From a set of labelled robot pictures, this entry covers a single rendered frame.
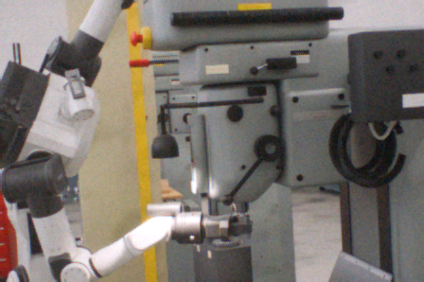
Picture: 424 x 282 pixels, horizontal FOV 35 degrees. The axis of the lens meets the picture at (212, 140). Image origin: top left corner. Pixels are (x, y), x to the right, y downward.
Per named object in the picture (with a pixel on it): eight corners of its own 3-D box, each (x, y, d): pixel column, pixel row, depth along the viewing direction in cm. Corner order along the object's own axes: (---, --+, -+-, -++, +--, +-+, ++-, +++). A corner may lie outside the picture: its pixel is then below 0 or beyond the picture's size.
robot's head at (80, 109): (66, 126, 188) (75, 109, 181) (57, 95, 192) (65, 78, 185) (88, 124, 191) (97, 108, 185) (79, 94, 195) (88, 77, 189)
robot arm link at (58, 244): (51, 296, 186) (26, 224, 180) (58, 273, 199) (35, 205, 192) (93, 286, 187) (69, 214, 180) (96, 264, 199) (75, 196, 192)
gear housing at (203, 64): (199, 84, 169) (196, 44, 169) (178, 86, 193) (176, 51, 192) (323, 77, 178) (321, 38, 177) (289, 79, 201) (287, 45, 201)
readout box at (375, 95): (368, 123, 154) (363, 30, 152) (350, 122, 162) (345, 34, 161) (446, 117, 159) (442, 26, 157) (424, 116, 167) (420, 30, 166)
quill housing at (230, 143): (218, 208, 175) (210, 83, 172) (199, 197, 194) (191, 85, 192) (287, 201, 179) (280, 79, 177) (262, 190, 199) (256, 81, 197)
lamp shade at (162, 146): (146, 158, 179) (145, 134, 178) (168, 154, 183) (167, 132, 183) (161, 159, 173) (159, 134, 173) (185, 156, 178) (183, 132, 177)
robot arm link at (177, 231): (185, 245, 185) (145, 246, 186) (192, 241, 195) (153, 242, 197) (185, 203, 185) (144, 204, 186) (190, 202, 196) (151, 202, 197)
